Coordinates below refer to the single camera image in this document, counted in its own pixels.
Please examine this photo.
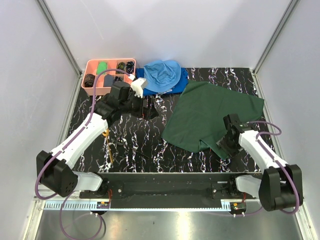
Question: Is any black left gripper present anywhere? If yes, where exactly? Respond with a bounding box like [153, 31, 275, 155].
[120, 89, 159, 121]

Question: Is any dark green cloth napkin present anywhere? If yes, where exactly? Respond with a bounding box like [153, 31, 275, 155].
[162, 80, 265, 160]

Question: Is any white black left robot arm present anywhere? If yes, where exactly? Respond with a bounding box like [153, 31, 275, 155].
[35, 78, 158, 198]

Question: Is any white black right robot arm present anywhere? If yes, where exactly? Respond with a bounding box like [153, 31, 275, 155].
[217, 114, 303, 215]

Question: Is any blue folded cloth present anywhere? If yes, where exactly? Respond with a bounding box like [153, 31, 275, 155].
[143, 68, 189, 96]

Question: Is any light blue bucket hat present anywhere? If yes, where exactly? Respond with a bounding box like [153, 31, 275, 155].
[143, 60, 182, 93]

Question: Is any black patterned rolled sock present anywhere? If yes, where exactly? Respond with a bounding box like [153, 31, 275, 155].
[113, 76, 124, 83]

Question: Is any black blue rolled sock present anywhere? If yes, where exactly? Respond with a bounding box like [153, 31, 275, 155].
[125, 61, 135, 74]

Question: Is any black fork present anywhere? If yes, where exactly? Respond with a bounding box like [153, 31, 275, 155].
[115, 137, 150, 159]

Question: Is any black yellow rolled sock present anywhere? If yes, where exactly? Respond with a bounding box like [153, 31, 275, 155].
[116, 61, 126, 74]

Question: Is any grey folded cloth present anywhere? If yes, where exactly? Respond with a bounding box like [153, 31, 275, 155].
[103, 74, 114, 88]

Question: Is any gold spoon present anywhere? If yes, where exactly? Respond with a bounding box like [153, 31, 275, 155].
[102, 129, 114, 164]

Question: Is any pink compartment tray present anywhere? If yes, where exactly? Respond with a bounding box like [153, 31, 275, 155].
[81, 58, 137, 96]

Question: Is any green rolled cloth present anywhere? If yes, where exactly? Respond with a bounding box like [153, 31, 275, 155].
[96, 61, 108, 75]

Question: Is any dark rolled sock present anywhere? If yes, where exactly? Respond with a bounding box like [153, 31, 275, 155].
[83, 73, 96, 88]

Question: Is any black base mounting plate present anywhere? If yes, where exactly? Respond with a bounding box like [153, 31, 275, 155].
[80, 172, 252, 211]

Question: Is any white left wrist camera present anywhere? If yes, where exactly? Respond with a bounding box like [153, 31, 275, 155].
[129, 74, 148, 98]

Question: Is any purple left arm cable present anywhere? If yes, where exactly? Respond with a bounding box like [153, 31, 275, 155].
[34, 69, 136, 240]

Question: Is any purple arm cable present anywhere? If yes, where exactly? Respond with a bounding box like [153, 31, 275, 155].
[34, 69, 136, 240]
[208, 120, 305, 217]

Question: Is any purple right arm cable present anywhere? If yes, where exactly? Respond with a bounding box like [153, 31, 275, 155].
[208, 120, 305, 217]

